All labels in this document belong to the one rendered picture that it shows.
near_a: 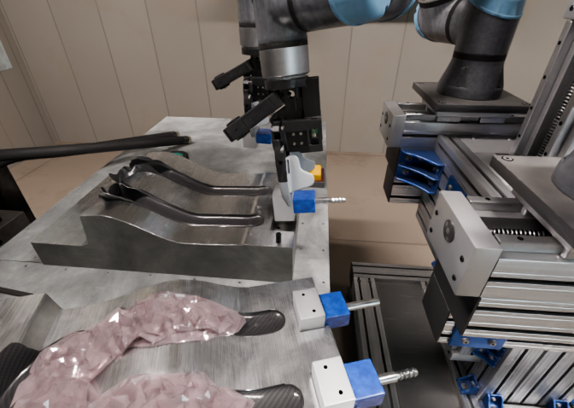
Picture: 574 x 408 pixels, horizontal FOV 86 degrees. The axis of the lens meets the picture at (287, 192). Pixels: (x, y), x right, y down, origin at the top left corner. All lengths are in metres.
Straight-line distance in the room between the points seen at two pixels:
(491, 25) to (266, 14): 0.56
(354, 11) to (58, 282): 0.67
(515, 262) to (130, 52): 3.02
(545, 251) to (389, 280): 0.99
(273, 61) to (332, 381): 0.42
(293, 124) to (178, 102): 2.62
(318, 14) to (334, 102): 2.40
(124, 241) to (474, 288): 0.57
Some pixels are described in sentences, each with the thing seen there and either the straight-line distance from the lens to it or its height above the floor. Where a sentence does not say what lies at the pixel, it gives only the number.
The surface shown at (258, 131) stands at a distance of 0.85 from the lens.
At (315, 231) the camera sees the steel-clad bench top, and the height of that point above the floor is 0.80.
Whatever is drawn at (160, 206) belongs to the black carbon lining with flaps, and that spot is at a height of 0.91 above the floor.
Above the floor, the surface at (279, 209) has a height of 0.93.
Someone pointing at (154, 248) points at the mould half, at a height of 0.86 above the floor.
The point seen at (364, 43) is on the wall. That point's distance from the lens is 2.76.
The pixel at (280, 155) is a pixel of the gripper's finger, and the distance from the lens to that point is 0.50.
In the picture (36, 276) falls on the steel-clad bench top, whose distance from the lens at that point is 0.78.
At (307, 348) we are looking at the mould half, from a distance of 0.47.
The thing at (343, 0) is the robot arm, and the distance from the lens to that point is 0.42.
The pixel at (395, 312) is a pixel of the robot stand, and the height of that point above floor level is 0.21.
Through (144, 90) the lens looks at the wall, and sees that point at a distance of 3.19.
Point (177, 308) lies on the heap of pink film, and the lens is 0.45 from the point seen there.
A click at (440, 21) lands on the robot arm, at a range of 0.98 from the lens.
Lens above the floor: 1.26
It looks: 33 degrees down
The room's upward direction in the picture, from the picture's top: straight up
